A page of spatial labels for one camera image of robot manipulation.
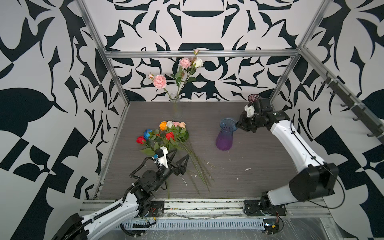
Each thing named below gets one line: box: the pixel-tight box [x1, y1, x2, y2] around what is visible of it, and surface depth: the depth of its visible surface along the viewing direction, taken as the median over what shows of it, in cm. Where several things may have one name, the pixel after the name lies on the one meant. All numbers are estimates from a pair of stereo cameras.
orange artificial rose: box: [159, 121, 168, 132], surface depth 103 cm
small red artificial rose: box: [165, 132, 175, 141], surface depth 98 cm
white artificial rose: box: [179, 57, 204, 95], surface depth 83 cm
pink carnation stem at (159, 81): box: [147, 73, 173, 100], surface depth 82 cm
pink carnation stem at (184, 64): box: [170, 49, 199, 97], surface depth 88 cm
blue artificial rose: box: [143, 129, 153, 140], surface depth 98 cm
